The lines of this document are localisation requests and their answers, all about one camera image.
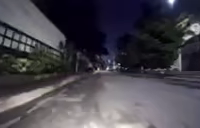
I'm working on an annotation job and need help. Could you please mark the pole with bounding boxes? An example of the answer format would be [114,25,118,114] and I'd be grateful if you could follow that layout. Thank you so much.
[74,50,81,73]

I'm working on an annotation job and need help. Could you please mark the grey asphalt road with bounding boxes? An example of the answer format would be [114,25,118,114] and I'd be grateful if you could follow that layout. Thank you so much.
[0,70,200,128]

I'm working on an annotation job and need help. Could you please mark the dark trees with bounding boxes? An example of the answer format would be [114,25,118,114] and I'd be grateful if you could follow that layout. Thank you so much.
[116,14,196,72]

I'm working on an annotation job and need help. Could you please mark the green bushes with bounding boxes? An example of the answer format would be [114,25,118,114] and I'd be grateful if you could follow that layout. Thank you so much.
[0,46,72,76]

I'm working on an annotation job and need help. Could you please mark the pale kerb strip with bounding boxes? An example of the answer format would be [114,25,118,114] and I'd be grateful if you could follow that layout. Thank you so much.
[0,73,89,116]

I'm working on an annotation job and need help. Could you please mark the white building with lattice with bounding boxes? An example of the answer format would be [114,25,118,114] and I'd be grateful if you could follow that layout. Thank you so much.
[0,0,68,68]

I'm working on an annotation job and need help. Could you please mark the pale building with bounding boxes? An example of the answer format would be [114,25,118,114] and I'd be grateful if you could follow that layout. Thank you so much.
[172,16,200,73]

